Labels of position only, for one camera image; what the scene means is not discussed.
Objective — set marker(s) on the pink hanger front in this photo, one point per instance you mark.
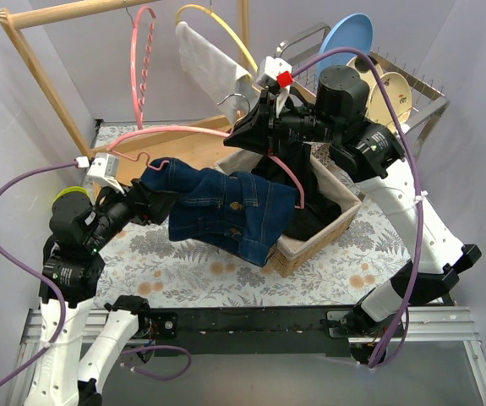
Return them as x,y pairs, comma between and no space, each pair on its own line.
185,130

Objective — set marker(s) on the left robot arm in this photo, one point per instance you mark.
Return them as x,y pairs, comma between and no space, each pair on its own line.
72,266

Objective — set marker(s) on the white skirt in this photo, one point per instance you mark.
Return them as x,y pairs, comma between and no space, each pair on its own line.
224,81

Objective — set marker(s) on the blue denim skirt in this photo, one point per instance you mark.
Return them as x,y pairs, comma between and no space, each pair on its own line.
241,213

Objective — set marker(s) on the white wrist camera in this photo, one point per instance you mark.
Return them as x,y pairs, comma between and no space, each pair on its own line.
276,75
102,170

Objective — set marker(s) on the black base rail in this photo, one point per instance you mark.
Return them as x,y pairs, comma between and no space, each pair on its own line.
314,329

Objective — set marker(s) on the blue plate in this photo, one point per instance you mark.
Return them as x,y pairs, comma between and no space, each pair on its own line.
355,30

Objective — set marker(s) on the yellow hanger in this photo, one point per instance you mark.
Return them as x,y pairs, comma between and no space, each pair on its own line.
222,23

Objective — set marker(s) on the pink hanger rear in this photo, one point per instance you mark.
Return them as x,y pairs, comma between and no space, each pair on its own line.
139,66

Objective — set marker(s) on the cream plate black spot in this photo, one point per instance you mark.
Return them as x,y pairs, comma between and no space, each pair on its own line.
363,68

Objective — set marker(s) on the wooden clothes rack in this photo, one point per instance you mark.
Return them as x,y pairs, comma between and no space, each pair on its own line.
14,23

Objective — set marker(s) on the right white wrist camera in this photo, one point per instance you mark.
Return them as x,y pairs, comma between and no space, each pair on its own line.
276,75

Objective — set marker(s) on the wicker laundry basket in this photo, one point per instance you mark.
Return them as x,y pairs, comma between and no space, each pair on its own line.
289,254

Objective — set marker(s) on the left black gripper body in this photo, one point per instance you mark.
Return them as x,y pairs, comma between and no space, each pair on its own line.
133,197

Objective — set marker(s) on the metal dish rack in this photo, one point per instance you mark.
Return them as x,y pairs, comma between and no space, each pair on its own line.
428,103

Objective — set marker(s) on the floral tablecloth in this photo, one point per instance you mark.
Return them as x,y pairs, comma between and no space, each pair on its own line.
143,261

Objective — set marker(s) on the green bowl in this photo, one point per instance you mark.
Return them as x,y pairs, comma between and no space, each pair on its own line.
70,190

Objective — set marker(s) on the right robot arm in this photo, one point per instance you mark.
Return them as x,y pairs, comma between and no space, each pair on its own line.
374,159

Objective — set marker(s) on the black garment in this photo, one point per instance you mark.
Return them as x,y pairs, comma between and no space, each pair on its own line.
310,203

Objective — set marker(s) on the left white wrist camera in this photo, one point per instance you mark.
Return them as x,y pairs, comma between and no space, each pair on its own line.
102,170

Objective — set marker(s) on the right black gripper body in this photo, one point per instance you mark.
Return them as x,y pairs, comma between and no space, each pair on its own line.
271,123

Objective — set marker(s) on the cream plate flower print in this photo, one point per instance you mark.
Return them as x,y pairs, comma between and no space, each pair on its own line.
400,94

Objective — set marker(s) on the pink hanger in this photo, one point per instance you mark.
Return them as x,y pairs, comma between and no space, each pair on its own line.
139,66
185,130

